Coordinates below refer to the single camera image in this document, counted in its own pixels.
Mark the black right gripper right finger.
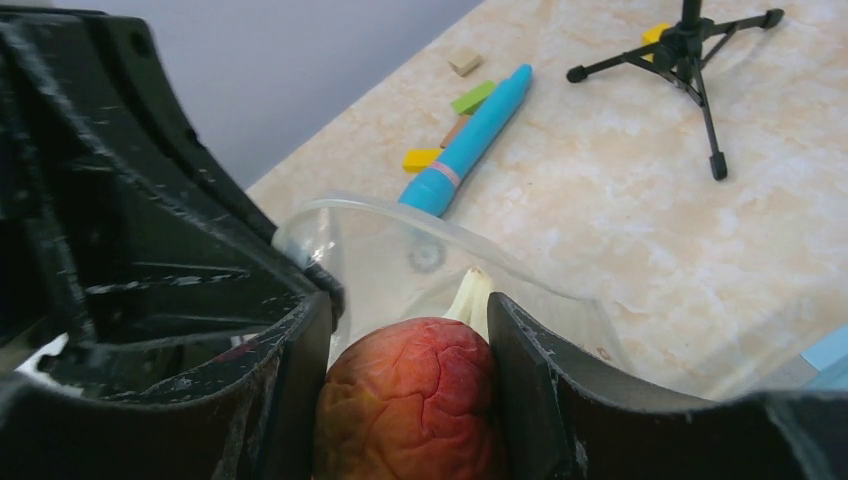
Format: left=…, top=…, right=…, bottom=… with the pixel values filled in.
left=488, top=293, right=847, bottom=479

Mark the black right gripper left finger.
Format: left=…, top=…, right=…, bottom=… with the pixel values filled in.
left=1, top=293, right=333, bottom=479

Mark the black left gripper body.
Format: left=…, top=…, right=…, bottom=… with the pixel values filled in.
left=1, top=6, right=344, bottom=398

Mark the red orange peach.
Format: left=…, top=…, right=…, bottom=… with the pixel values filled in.
left=312, top=317, right=509, bottom=479

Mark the clear zip top bag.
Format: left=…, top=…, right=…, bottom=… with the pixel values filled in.
left=271, top=190, right=848, bottom=402

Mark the light blue plastic basket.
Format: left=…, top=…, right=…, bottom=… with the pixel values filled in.
left=800, top=324, right=847, bottom=391

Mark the yellow wooden block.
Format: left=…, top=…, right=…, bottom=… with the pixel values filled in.
left=402, top=148, right=443, bottom=174

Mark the brown wooden block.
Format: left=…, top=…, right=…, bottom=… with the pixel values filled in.
left=440, top=114, right=471, bottom=149

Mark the green wooden block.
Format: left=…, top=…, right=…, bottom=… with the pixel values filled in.
left=450, top=80, right=496, bottom=115

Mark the beige wooden block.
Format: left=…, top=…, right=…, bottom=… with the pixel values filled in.
left=447, top=47, right=483, bottom=77

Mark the pink microphone on tripod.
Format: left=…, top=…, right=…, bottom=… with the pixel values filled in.
left=566, top=0, right=785, bottom=181

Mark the yellow block behind tripod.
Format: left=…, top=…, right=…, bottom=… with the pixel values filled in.
left=641, top=23, right=671, bottom=46

